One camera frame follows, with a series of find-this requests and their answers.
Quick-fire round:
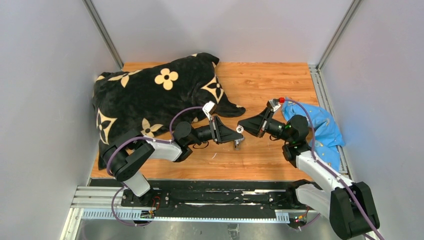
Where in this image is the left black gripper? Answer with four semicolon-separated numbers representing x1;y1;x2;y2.
186;115;242;146

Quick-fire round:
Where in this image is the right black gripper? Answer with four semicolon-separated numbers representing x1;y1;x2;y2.
237;107;292;143

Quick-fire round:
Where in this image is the chrome faucet tap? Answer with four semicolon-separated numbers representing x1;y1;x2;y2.
233;125;245;151

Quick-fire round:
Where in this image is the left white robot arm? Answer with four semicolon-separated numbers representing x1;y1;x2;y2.
100;116;244;207

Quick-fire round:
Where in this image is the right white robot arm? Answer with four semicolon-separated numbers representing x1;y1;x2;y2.
238;107;380;240

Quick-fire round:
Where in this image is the blue printed cloth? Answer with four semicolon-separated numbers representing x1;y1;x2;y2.
281;101;345;171

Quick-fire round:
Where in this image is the black floral pillow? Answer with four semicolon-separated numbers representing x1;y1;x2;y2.
91;52;246;152

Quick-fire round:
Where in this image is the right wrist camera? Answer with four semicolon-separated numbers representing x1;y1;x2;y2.
266;98;281;113

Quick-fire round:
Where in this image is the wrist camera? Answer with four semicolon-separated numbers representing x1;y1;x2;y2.
266;98;281;113
202;101;217;121

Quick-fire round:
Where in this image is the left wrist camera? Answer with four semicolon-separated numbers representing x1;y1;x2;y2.
202;101;217;121

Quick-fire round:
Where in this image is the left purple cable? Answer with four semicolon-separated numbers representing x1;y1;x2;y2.
105;105;205;227

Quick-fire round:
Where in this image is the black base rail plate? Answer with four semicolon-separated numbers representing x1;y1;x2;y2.
71;178;318;224

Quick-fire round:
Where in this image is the aluminium frame post right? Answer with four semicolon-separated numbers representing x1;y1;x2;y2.
316;0;363;72

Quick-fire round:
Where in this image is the aluminium frame post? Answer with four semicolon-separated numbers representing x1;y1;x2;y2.
316;0;363;72
82;0;124;69

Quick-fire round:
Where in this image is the aluminium frame post left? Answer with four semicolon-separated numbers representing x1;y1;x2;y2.
82;0;124;69

